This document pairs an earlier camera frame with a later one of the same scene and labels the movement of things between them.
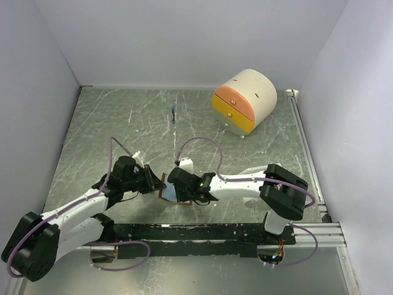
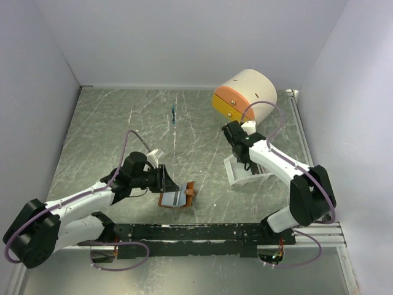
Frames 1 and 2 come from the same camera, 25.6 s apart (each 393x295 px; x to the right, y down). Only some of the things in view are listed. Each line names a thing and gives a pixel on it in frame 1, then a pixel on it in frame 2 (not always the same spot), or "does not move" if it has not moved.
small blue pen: (173, 108) does not move
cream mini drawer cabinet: (242, 103) does not move
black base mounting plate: (194, 241) does not move
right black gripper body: (183, 196) to (241, 158)
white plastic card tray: (248, 199) to (236, 173)
